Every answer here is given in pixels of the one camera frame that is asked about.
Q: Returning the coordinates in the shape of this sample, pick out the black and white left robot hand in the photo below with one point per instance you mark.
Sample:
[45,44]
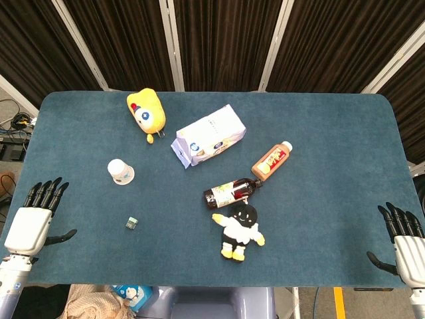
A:
[28,229]

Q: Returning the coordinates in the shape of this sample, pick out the small green cube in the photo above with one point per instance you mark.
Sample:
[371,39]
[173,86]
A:
[131,222]

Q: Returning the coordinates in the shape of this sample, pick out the yellow plush toy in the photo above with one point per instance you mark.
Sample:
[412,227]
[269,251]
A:
[146,113]

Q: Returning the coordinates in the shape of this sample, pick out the white paper cup flower print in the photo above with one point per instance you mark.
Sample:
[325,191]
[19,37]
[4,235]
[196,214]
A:
[121,171]

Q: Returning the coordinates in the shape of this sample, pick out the black plush doll white shirt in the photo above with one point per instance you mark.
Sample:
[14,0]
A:
[240,231]

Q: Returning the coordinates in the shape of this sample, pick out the dark tea bottle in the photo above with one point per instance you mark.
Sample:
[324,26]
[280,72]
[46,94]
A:
[229,194]

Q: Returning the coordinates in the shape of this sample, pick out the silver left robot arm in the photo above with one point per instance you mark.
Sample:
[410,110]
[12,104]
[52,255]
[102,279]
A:
[13,282]

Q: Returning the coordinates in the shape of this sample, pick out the dark brown curtain panel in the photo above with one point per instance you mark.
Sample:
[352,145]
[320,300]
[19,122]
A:
[123,43]
[225,43]
[33,46]
[338,43]

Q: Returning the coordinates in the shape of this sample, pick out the lavender robot torso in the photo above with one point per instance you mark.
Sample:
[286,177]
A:
[206,304]

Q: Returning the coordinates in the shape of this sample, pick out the lavender tissue pack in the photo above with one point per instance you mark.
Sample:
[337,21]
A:
[209,136]

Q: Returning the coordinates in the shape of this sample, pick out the orange-brown drink bottle white cap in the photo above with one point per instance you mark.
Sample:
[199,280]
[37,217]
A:
[270,161]

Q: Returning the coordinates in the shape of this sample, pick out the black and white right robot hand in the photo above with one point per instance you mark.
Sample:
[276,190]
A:
[410,256]

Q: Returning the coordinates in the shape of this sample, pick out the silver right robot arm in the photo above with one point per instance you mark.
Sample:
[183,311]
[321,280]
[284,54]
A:
[418,304]

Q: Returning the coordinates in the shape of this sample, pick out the beige knitted cloth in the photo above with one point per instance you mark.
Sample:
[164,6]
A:
[93,304]

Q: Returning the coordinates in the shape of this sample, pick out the blue cartoon print package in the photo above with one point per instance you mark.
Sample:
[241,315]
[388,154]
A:
[133,295]

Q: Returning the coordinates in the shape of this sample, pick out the white partition post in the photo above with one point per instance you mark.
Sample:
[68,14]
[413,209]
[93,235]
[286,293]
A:
[395,60]
[172,46]
[20,94]
[274,46]
[83,50]

